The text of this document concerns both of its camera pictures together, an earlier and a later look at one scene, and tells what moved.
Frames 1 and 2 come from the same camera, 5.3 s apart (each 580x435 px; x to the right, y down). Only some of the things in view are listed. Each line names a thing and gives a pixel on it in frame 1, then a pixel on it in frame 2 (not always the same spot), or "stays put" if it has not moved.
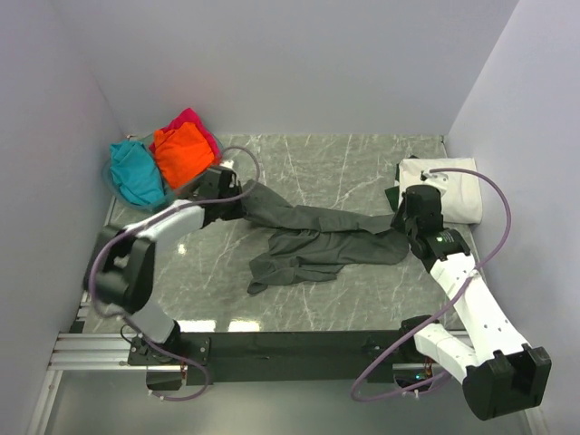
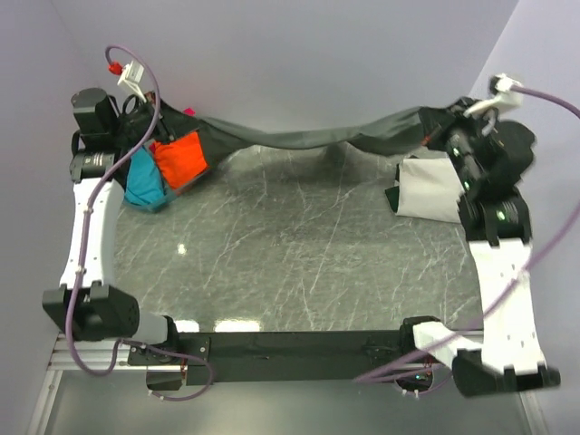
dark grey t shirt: [308, 242] → [225, 139]
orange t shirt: [182, 152] stays put
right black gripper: [403, 222] → [440, 129]
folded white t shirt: [461, 195] stays put
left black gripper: [234, 207] → [159, 125]
